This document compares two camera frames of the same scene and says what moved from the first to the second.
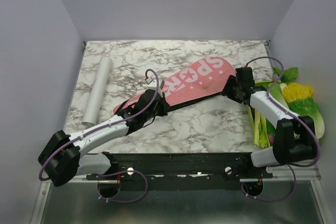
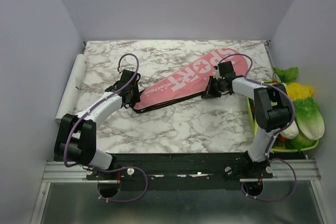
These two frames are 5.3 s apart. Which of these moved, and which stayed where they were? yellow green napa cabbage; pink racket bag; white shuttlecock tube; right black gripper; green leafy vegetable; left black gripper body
Moved: left black gripper body; right black gripper; white shuttlecock tube; pink racket bag
Stayed: green leafy vegetable; yellow green napa cabbage
